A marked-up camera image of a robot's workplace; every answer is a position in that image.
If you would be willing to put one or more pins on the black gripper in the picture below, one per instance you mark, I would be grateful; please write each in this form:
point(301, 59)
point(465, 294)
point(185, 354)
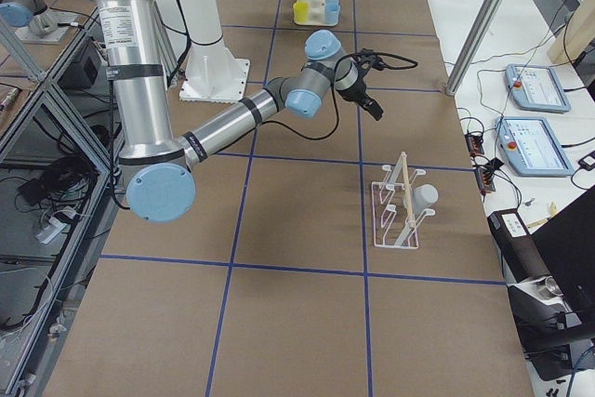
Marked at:
point(356, 92)

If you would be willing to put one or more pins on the grey plastic cup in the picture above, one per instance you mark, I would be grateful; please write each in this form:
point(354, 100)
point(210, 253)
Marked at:
point(424, 197)

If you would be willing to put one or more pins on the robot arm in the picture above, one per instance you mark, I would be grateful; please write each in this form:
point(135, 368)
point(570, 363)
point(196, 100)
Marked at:
point(156, 165)

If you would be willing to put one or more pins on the yellow plastic cup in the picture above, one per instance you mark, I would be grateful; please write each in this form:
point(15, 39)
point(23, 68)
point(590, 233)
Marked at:
point(301, 12)

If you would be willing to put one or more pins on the cream rabbit serving tray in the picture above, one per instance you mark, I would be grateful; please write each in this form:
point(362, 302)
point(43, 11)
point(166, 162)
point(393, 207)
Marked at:
point(316, 15)

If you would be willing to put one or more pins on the far teach pendant tablet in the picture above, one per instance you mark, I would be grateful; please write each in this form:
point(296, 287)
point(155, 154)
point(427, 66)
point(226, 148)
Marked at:
point(536, 88)

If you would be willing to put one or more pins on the teach pendant tablet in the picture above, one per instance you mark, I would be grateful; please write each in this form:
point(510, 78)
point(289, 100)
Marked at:
point(531, 148)
point(536, 88)

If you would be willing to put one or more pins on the near teach pendant tablet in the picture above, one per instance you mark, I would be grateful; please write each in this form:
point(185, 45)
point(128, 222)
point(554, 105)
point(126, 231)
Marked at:
point(531, 148)

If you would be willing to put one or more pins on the black label printer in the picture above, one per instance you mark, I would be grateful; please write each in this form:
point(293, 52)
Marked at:
point(516, 245)

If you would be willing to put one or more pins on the black monitor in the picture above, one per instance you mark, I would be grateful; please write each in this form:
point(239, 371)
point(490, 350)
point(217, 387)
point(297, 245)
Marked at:
point(566, 244)

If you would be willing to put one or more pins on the aluminium frame post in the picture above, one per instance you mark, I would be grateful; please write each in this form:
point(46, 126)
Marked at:
point(471, 45)

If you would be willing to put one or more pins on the white wire cup rack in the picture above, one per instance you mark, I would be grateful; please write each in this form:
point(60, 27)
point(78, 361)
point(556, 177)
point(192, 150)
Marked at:
point(394, 223)

